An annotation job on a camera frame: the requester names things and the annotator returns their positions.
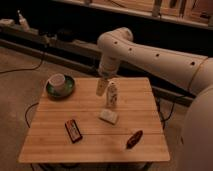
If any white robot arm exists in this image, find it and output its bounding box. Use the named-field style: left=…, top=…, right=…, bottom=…
left=97, top=27, right=213, bottom=171

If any black floor cable left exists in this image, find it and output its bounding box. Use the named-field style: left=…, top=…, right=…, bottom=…
left=0, top=49, right=46, bottom=76

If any red brown pocket tool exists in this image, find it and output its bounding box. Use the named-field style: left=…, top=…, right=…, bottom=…
left=126, top=130, right=143, bottom=149

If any white spray bottle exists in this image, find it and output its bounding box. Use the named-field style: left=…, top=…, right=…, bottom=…
left=17, top=11, right=30, bottom=31

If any dark round object on ledge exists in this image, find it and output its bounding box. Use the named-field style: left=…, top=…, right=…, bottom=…
left=57, top=28, right=75, bottom=42

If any white cup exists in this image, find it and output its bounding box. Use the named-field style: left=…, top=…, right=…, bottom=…
left=48, top=73, right=66, bottom=92

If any white patterned bottle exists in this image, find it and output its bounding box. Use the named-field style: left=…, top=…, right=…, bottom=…
left=106, top=81, right=118, bottom=108

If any green saucer plate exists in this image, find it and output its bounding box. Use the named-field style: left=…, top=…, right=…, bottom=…
left=45, top=74, right=75, bottom=99

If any red black candy box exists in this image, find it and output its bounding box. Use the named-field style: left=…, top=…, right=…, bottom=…
left=65, top=120, right=82, bottom=143

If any white sponge block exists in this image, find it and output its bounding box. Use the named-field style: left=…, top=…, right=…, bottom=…
left=99, top=109, right=118, bottom=125

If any wooden table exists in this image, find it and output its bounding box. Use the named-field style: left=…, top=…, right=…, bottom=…
left=19, top=77, right=170, bottom=163

